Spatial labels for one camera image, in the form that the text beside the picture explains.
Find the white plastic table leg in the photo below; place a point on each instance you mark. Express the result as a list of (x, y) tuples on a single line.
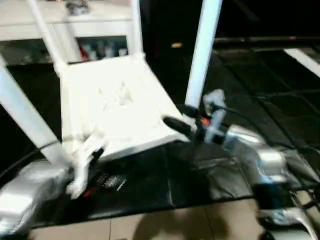
[(202, 50), (47, 35), (136, 30), (25, 115)]

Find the white plastic table top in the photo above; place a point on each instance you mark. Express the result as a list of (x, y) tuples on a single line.
[(120, 100)]

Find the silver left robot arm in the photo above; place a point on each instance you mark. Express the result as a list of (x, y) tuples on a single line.
[(25, 195)]

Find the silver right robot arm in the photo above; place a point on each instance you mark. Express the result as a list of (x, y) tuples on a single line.
[(260, 160)]

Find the black work mat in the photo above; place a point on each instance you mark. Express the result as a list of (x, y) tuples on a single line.
[(225, 170)]

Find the small brown tag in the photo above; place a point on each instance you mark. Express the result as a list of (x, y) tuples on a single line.
[(176, 45)]

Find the long black bar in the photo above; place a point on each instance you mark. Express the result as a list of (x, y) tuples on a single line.
[(265, 39)]

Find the small red bottle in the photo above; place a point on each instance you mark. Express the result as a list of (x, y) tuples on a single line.
[(85, 52)]

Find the flat white board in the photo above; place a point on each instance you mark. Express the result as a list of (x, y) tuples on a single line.
[(302, 60)]

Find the white glass-door cabinet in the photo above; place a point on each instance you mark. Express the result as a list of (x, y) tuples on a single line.
[(90, 25)]

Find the dark object on cabinet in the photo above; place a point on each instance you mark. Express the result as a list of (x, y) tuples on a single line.
[(77, 7)]

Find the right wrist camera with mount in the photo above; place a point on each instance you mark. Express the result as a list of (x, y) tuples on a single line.
[(215, 115)]

